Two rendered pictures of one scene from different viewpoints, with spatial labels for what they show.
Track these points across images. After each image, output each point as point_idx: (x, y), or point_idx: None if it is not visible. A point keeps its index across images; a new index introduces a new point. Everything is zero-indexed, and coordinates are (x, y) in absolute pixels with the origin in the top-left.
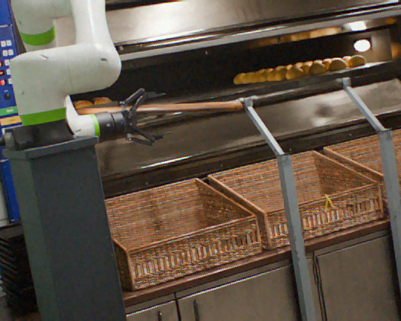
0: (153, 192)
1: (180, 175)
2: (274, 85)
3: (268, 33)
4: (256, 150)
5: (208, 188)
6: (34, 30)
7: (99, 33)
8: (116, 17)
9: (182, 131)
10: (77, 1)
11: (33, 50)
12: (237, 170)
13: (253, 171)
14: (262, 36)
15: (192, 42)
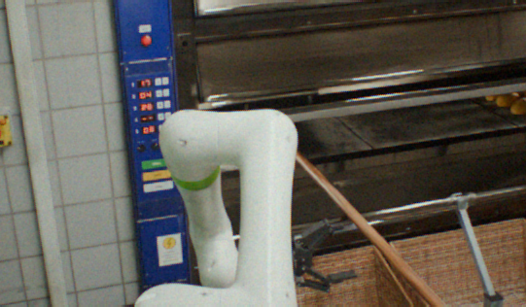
0: (319, 260)
1: (356, 238)
2: (496, 137)
3: (506, 88)
4: (454, 214)
5: (386, 269)
6: (188, 179)
7: (275, 271)
8: (311, 46)
9: (368, 187)
10: (253, 175)
11: (184, 191)
12: (426, 238)
13: (445, 240)
14: (497, 92)
15: (405, 98)
